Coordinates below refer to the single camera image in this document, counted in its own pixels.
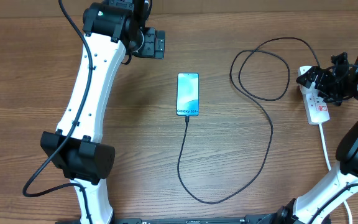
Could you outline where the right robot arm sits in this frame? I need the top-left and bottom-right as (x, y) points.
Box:
(259, 52), (358, 223)

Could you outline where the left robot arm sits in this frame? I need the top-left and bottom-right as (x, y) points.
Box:
(40, 1), (165, 223)

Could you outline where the black charging cable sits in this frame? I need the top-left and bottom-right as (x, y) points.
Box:
(177, 37), (321, 205)

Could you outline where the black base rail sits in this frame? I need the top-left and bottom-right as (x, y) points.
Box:
(54, 213), (332, 224)

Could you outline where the blue smartphone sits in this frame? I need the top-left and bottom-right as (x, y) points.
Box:
(176, 73), (200, 116)

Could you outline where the white charger adapter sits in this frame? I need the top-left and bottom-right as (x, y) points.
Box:
(299, 82), (319, 95)

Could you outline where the white power strip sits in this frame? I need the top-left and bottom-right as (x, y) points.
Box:
(297, 65), (331, 126)

